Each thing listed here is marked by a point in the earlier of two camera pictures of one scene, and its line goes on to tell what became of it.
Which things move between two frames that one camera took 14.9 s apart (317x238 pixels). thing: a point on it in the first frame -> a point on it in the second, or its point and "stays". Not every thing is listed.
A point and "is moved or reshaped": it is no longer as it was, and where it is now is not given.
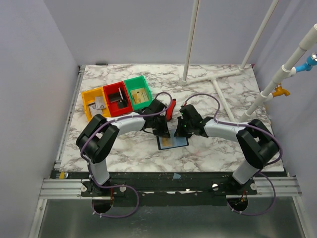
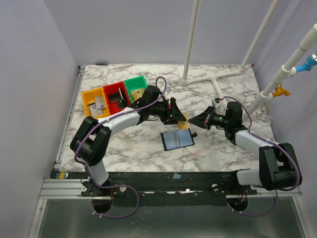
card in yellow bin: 94,111 stays
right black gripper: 184,126 -> 209,120
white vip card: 100,102 stays
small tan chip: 167,142 is moved or reshaped
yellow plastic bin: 89,96 stays
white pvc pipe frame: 211,78 stays
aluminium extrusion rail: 270,187 stays
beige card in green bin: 138,95 stays
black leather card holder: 165,143 is moved or reshaped
